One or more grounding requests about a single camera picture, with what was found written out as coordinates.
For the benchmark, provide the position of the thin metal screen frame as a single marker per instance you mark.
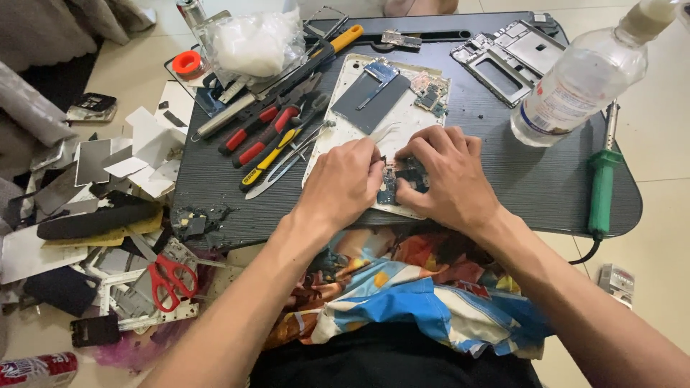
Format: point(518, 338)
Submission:
point(323, 24)

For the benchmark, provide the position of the small grey carton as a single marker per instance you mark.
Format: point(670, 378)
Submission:
point(615, 283)

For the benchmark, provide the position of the red scissors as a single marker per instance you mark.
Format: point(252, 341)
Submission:
point(167, 280)

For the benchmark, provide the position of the blue phone circuit board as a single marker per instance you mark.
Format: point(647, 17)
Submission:
point(403, 178)

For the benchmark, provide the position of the grey blanket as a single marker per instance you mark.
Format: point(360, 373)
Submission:
point(48, 27)

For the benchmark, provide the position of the black phone camera module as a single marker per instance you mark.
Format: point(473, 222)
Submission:
point(92, 105)

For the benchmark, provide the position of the orange tape roll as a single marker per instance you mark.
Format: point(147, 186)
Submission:
point(187, 63)

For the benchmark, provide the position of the white phone back cover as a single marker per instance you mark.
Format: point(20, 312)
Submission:
point(345, 140)

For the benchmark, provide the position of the grey flat phone battery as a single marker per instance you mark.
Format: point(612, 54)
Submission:
point(372, 102)

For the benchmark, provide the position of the long black foam strip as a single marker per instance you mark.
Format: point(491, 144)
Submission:
point(97, 222)

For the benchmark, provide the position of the clear bag of white cotton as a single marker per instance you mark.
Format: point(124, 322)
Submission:
point(256, 46)

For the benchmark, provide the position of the metal tweezers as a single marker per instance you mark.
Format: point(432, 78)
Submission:
point(285, 161)

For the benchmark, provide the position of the green soldering iron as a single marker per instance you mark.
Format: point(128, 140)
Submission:
point(602, 183)

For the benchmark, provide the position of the black shorts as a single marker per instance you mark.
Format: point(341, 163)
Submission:
point(388, 361)

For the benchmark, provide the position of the black phone screen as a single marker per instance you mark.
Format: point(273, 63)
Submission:
point(95, 330)

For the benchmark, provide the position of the person's left hand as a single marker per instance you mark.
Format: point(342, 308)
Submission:
point(337, 186)

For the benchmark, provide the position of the silver metal phone frame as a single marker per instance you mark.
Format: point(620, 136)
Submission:
point(506, 59)

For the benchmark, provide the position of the white plastic tweezers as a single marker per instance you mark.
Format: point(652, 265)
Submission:
point(387, 132)

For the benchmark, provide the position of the colourful printed shirt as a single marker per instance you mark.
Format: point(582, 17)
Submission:
point(409, 291)

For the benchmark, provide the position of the clear plastic bottle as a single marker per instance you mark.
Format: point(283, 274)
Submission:
point(577, 86)

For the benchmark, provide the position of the green circuit board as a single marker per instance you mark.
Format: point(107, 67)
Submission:
point(431, 94)

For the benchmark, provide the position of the black lap table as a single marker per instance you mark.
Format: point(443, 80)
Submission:
point(539, 172)

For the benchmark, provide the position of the red and white can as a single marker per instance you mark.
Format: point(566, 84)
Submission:
point(35, 371)

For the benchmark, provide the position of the heap of phone parts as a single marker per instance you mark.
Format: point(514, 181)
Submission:
point(81, 215)

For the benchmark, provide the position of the person's right hand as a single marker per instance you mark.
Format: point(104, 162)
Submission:
point(458, 180)

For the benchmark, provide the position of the small blue circuit board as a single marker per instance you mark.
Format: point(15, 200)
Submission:
point(381, 71)

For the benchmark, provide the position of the silver spray can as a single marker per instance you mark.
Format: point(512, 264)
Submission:
point(191, 12)

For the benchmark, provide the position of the small black phone part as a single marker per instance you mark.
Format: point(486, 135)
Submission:
point(542, 21)

